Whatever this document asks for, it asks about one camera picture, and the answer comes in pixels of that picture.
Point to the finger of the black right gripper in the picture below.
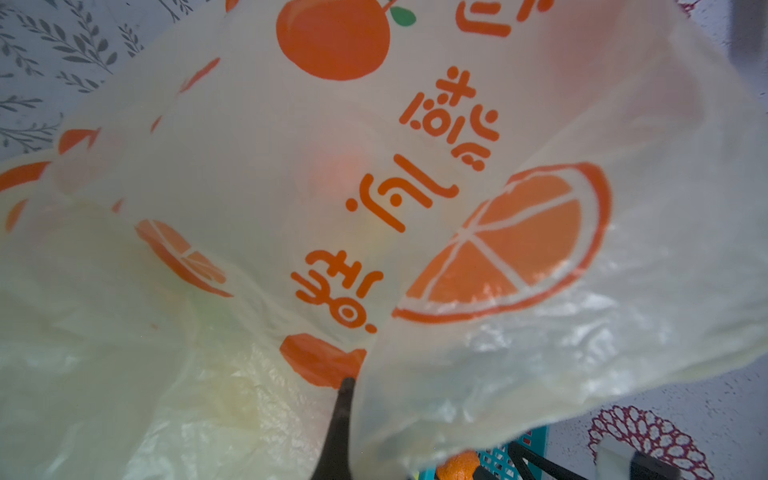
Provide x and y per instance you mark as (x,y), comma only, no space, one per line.
(522,458)

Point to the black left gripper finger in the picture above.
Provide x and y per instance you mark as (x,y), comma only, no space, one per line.
(333,463)

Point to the orange print plastic bag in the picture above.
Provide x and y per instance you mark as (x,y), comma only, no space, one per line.
(492,215)

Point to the small orange tangerine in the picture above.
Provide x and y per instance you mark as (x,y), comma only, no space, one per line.
(459,467)

